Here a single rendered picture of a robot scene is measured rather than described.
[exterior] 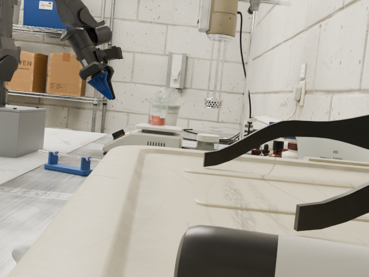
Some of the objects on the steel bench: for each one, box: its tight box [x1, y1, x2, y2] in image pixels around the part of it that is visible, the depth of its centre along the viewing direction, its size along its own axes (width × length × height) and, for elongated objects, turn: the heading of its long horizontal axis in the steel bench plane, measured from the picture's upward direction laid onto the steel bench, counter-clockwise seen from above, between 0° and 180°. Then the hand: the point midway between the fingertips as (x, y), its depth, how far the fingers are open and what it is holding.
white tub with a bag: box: [154, 86, 181, 126], centre depth 244 cm, size 14×14×21 cm
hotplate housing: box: [102, 129, 189, 155], centre depth 137 cm, size 22×13×8 cm
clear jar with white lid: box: [195, 134, 220, 151], centre depth 133 cm, size 6×6×8 cm
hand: (106, 88), depth 141 cm, fingers open, 4 cm apart
